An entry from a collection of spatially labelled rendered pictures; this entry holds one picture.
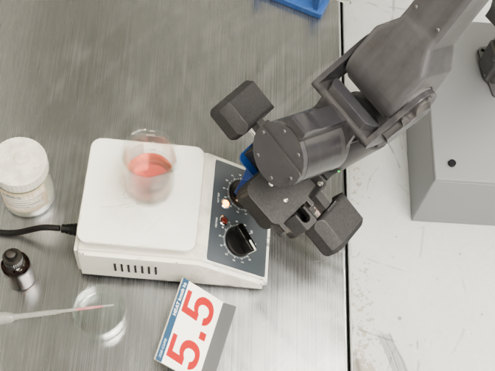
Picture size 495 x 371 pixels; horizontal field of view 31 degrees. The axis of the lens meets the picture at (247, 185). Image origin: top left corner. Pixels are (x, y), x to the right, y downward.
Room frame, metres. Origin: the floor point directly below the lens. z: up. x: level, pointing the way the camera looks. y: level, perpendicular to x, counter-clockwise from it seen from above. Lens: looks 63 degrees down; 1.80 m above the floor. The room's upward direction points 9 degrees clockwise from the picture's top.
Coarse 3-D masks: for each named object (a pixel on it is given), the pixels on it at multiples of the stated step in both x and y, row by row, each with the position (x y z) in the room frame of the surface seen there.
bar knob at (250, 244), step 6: (234, 228) 0.38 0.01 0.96; (240, 228) 0.38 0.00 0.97; (228, 234) 0.38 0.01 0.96; (234, 234) 0.38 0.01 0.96; (240, 234) 0.37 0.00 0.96; (246, 234) 0.38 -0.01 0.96; (228, 240) 0.37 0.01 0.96; (234, 240) 0.37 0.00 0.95; (240, 240) 0.37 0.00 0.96; (246, 240) 0.37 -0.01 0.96; (252, 240) 0.37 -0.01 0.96; (228, 246) 0.36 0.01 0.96; (234, 246) 0.37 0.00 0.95; (240, 246) 0.37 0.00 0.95; (246, 246) 0.37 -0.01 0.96; (252, 246) 0.37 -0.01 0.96; (234, 252) 0.36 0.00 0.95; (240, 252) 0.36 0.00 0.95; (246, 252) 0.36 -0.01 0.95
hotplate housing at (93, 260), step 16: (208, 160) 0.45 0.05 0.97; (224, 160) 0.46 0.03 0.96; (208, 176) 0.43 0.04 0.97; (208, 192) 0.42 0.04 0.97; (208, 208) 0.40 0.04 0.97; (208, 224) 0.38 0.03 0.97; (80, 256) 0.32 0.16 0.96; (96, 256) 0.33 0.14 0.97; (112, 256) 0.33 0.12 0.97; (128, 256) 0.33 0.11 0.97; (144, 256) 0.33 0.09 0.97; (160, 256) 0.34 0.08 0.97; (176, 256) 0.34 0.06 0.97; (192, 256) 0.34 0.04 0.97; (96, 272) 0.33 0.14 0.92; (112, 272) 0.33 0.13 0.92; (128, 272) 0.33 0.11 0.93; (144, 272) 0.33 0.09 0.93; (160, 272) 0.33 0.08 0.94; (176, 272) 0.33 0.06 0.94; (192, 272) 0.33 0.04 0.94; (208, 272) 0.33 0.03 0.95; (224, 272) 0.34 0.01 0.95; (240, 272) 0.34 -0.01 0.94; (256, 288) 0.34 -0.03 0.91
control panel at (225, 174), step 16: (224, 176) 0.44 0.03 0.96; (240, 176) 0.45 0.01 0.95; (224, 192) 0.42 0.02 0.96; (224, 208) 0.40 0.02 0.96; (240, 208) 0.41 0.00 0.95; (224, 224) 0.39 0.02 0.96; (256, 224) 0.40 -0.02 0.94; (208, 240) 0.36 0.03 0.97; (224, 240) 0.37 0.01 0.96; (256, 240) 0.38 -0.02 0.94; (208, 256) 0.34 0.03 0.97; (224, 256) 0.35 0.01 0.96; (240, 256) 0.36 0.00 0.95; (256, 256) 0.37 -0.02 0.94; (256, 272) 0.35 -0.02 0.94
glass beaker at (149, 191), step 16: (144, 128) 0.43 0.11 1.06; (128, 144) 0.41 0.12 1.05; (144, 144) 0.42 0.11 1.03; (160, 144) 0.42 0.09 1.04; (128, 160) 0.41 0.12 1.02; (176, 160) 0.40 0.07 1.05; (128, 176) 0.38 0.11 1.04; (160, 176) 0.38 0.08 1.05; (128, 192) 0.39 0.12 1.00; (144, 192) 0.38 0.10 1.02; (160, 192) 0.38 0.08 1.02
